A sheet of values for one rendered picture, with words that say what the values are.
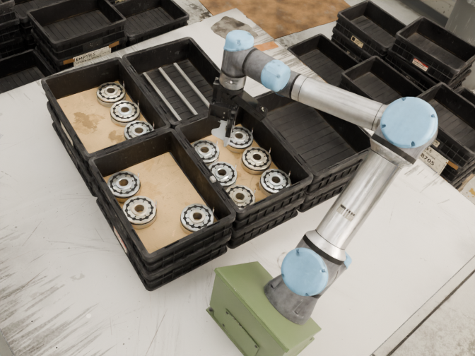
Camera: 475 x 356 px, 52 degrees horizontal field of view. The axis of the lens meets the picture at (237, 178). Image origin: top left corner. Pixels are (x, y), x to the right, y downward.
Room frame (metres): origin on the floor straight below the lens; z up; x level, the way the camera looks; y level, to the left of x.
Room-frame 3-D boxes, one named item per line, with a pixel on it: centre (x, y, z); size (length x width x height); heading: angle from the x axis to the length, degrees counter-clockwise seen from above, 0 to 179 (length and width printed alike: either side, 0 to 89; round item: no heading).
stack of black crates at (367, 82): (2.13, -0.67, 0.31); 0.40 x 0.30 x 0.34; 49
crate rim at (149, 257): (0.86, 0.22, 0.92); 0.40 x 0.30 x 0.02; 43
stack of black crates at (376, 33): (2.69, -0.63, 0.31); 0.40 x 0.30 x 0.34; 49
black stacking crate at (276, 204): (1.06, 0.00, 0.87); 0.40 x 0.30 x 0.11; 43
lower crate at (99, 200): (0.86, 0.22, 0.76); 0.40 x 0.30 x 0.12; 43
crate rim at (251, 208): (1.06, 0.00, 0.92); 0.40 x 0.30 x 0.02; 43
